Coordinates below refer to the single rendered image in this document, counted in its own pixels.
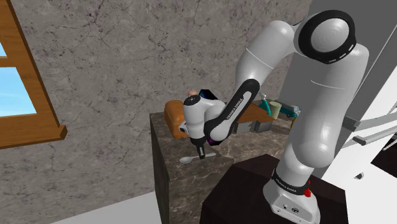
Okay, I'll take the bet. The white spoon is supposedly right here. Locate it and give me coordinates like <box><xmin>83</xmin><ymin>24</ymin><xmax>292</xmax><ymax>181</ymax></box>
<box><xmin>179</xmin><ymin>151</ymin><xmax>217</xmax><ymax>165</ymax></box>

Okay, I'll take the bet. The orange-brown bread loaf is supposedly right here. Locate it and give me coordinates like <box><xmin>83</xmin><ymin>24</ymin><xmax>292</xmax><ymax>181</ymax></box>
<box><xmin>164</xmin><ymin>99</ymin><xmax>190</xmax><ymax>140</ymax></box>

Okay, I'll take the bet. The dark robot stand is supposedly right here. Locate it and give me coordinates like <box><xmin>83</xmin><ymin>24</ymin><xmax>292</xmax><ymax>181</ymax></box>
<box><xmin>199</xmin><ymin>153</ymin><xmax>350</xmax><ymax>224</ymax></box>

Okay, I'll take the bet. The grey house model brown roof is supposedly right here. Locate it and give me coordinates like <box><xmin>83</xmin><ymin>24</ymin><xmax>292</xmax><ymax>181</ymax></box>
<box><xmin>232</xmin><ymin>102</ymin><xmax>277</xmax><ymax>135</ymax></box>

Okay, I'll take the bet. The teal curved object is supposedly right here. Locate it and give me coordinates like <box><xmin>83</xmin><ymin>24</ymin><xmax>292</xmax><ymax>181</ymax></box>
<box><xmin>258</xmin><ymin>92</ymin><xmax>272</xmax><ymax>113</ymax></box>

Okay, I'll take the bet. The pale green cup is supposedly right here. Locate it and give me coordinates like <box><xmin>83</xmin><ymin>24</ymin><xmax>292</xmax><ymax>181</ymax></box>
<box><xmin>268</xmin><ymin>101</ymin><xmax>282</xmax><ymax>120</ymax></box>

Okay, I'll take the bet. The teal toy van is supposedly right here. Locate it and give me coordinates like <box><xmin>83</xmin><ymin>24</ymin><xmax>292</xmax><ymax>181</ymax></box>
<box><xmin>274</xmin><ymin>99</ymin><xmax>302</xmax><ymax>119</ymax></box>

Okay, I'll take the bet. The wooden framed window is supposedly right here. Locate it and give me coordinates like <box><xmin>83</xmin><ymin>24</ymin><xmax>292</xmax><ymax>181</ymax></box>
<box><xmin>0</xmin><ymin>0</ymin><xmax>68</xmax><ymax>150</ymax></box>

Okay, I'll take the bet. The white refrigerator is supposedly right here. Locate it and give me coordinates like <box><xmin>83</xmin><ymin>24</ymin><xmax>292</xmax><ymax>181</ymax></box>
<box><xmin>280</xmin><ymin>0</ymin><xmax>397</xmax><ymax>224</ymax></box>

